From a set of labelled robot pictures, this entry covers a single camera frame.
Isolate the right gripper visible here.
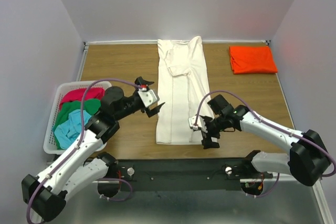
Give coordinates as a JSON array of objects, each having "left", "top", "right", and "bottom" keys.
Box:
[{"left": 199, "top": 114, "right": 227, "bottom": 149}]

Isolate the white t-shirt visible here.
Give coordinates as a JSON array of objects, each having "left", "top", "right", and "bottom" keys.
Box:
[{"left": 156, "top": 36, "right": 214, "bottom": 145}]

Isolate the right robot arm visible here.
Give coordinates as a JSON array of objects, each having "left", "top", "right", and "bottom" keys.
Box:
[{"left": 189, "top": 94, "right": 335, "bottom": 186}]

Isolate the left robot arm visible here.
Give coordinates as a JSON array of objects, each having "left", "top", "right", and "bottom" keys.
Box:
[{"left": 22, "top": 77, "right": 162, "bottom": 223}]

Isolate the green t-shirt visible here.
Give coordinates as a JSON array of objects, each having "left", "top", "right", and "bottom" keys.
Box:
[{"left": 53, "top": 99, "right": 100, "bottom": 130}]

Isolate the magenta t-shirt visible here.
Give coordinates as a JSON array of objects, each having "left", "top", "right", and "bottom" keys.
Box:
[{"left": 60, "top": 88, "right": 105, "bottom": 104}]

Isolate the orange folded t-shirt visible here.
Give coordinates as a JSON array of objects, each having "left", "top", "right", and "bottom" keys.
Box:
[{"left": 229, "top": 46, "right": 278, "bottom": 74}]

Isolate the light blue t-shirt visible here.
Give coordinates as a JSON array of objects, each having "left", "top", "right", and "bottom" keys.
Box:
[{"left": 53, "top": 109, "right": 82, "bottom": 150}]

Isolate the white laundry basket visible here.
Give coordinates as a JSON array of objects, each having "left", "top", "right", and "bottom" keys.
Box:
[{"left": 43, "top": 81, "right": 113, "bottom": 155}]

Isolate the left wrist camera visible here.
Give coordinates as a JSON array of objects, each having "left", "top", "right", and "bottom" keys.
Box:
[{"left": 138, "top": 85, "right": 160, "bottom": 108}]

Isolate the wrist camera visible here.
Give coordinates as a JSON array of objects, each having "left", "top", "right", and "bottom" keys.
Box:
[
  {"left": 138, "top": 85, "right": 160, "bottom": 108},
  {"left": 188, "top": 115, "right": 204, "bottom": 131}
]

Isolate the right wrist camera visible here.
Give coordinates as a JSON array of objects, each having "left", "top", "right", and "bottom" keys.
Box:
[{"left": 188, "top": 115, "right": 204, "bottom": 131}]

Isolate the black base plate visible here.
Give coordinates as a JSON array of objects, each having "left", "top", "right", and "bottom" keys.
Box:
[{"left": 103, "top": 157, "right": 273, "bottom": 191}]

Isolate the aluminium frame rail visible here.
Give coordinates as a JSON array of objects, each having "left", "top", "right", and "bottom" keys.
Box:
[{"left": 54, "top": 175, "right": 333, "bottom": 223}]

